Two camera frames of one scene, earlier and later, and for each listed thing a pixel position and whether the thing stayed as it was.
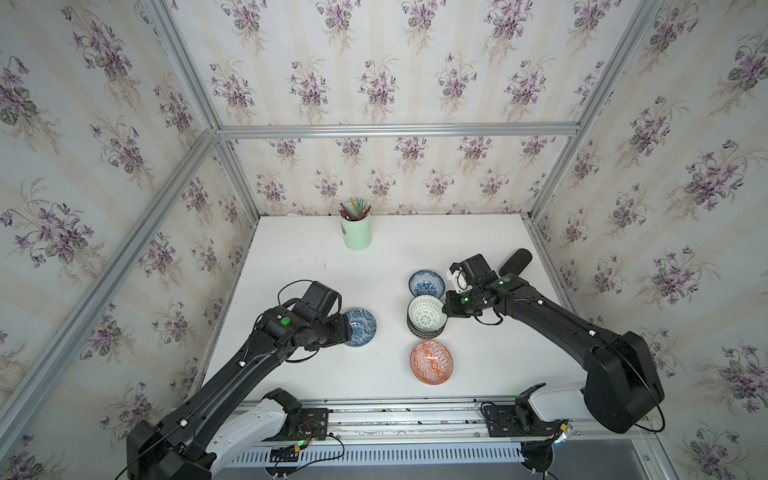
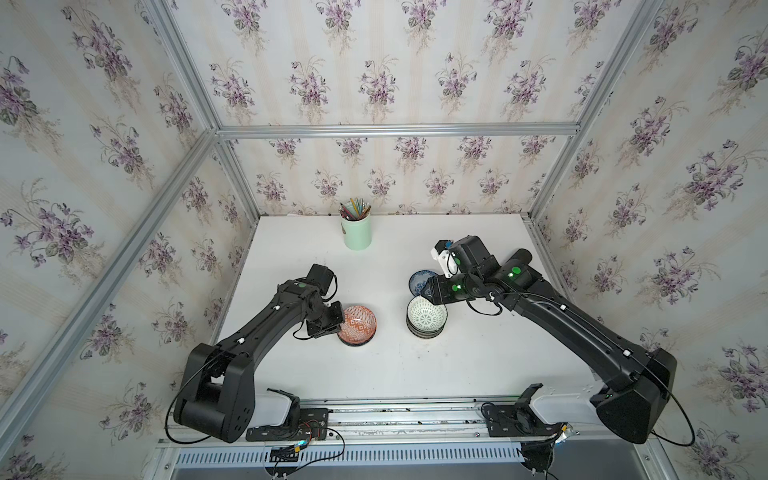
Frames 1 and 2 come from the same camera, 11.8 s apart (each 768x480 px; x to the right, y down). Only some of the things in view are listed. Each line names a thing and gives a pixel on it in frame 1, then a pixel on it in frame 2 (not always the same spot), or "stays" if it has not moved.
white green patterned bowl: (425, 313) stays
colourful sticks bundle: (354, 209) stays
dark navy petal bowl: (426, 334) stays
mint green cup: (357, 234) stays
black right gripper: (450, 308) → (436, 292)
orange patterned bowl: (432, 362) → (359, 324)
